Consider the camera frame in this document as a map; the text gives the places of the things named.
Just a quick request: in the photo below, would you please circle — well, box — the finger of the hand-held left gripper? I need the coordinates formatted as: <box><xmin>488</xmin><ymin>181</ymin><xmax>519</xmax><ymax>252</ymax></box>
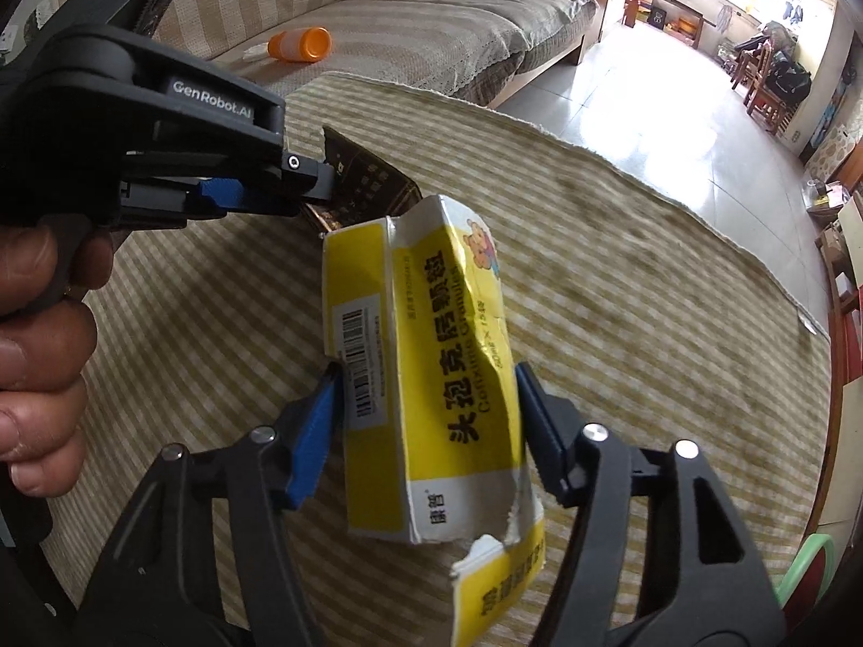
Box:
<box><xmin>120</xmin><ymin>177</ymin><xmax>306</xmax><ymax>229</ymax></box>
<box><xmin>278</xmin><ymin>152</ymin><xmax>338</xmax><ymax>202</ymax></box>

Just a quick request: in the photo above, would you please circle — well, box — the person's left hand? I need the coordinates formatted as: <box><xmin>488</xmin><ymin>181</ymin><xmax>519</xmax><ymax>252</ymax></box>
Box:
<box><xmin>0</xmin><ymin>222</ymin><xmax>117</xmax><ymax>496</ymax></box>

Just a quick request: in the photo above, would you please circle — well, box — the long low television cabinet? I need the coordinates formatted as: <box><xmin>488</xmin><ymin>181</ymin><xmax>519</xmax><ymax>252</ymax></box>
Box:
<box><xmin>802</xmin><ymin>175</ymin><xmax>863</xmax><ymax>533</ymax></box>

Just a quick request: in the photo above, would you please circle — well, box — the orange capped plastic bottle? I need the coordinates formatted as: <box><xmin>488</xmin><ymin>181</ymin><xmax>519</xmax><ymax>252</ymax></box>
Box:
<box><xmin>268</xmin><ymin>27</ymin><xmax>333</xmax><ymax>63</ymax></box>

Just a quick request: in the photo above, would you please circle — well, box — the green bin with red bag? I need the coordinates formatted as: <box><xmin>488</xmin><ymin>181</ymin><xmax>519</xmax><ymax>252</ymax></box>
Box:
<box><xmin>774</xmin><ymin>531</ymin><xmax>840</xmax><ymax>611</ymax></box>

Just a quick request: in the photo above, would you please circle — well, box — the black bag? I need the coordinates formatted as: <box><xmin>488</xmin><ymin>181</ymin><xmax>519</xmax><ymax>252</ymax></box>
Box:
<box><xmin>769</xmin><ymin>50</ymin><xmax>813</xmax><ymax>99</ymax></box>

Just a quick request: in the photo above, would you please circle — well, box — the yellow medicine box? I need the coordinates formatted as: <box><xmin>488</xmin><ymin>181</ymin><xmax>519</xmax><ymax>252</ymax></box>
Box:
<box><xmin>322</xmin><ymin>194</ymin><xmax>547</xmax><ymax>647</ymax></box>

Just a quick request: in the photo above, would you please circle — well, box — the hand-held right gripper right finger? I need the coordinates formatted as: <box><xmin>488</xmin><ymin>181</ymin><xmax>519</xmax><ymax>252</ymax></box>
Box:
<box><xmin>516</xmin><ymin>362</ymin><xmax>790</xmax><ymax>647</ymax></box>

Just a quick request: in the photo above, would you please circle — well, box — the sofa with striped beige cover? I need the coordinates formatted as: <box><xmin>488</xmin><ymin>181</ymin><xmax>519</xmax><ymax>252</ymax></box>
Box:
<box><xmin>152</xmin><ymin>0</ymin><xmax>602</xmax><ymax>111</ymax></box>

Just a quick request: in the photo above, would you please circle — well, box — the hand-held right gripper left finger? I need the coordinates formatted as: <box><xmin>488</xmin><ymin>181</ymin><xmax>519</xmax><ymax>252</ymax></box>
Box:
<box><xmin>67</xmin><ymin>362</ymin><xmax>346</xmax><ymax>647</ymax></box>

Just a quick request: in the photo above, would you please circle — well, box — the striped beige table cloth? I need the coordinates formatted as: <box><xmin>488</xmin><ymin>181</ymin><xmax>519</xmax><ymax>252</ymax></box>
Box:
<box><xmin>40</xmin><ymin>71</ymin><xmax>833</xmax><ymax>647</ymax></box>

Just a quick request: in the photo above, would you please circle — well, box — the wooden chair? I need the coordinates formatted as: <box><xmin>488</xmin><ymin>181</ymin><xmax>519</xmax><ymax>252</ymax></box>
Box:
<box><xmin>731</xmin><ymin>40</ymin><xmax>813</xmax><ymax>136</ymax></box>

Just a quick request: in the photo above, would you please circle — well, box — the dark cigarette box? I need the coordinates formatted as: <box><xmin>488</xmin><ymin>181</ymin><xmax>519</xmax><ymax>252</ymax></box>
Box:
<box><xmin>300</xmin><ymin>125</ymin><xmax>422</xmax><ymax>238</ymax></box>

